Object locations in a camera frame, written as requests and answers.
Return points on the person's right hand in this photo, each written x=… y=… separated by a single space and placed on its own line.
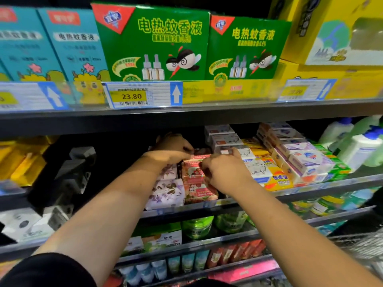
x=227 y=173

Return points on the person's left hand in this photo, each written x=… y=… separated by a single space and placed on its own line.
x=170 y=151

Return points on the stack of white orange soap boxes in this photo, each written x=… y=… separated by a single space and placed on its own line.
x=221 y=139

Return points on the stack of pink soap boxes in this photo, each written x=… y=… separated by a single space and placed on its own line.
x=197 y=191

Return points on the stack of floral soap boxes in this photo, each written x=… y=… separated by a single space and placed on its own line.
x=167 y=197

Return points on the stack of yellow soap boxes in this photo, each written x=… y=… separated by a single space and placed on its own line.
x=276 y=181

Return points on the stack of white purple soap boxes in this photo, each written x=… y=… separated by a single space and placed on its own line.
x=305 y=158

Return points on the stack of green soap boxes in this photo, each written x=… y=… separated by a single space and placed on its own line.
x=340 y=169

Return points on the white hand sanitizer bottle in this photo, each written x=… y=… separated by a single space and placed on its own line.
x=335 y=131
x=359 y=153

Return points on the stack of yellow soap cartons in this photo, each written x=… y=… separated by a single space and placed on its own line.
x=21 y=164

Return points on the bright green hand sanitizer bottle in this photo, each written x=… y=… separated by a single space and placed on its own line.
x=377 y=157

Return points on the person's left forearm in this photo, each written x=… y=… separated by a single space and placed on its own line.
x=102 y=218

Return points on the person's right forearm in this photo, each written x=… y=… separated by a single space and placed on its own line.
x=299 y=242

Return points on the white blue price tag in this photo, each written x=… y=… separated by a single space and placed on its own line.
x=30 y=96
x=140 y=95
x=305 y=90

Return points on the row of red tubes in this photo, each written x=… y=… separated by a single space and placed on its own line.
x=236 y=252

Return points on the green white carton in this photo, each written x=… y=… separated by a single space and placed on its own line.
x=161 y=237
x=133 y=246

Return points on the pink flat pack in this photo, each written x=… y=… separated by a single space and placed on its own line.
x=242 y=272

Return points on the green box mosquito print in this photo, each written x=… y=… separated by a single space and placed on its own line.
x=248 y=47
x=149 y=38

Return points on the teal packets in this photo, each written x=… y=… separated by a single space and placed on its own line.
x=332 y=227

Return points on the row of blue white tubes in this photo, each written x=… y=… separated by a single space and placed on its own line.
x=158 y=269

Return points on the teal box yellow cartoon print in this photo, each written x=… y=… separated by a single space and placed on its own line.
x=78 y=56

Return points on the red white packet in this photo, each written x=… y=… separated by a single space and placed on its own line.
x=113 y=279

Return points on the flat yellow box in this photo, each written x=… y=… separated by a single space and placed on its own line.
x=353 y=83

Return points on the white printed small cartons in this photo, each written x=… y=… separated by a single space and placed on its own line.
x=27 y=224

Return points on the large yellow box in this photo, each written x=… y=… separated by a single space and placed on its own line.
x=311 y=26

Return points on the teal box pink flower print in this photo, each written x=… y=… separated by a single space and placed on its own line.
x=24 y=50

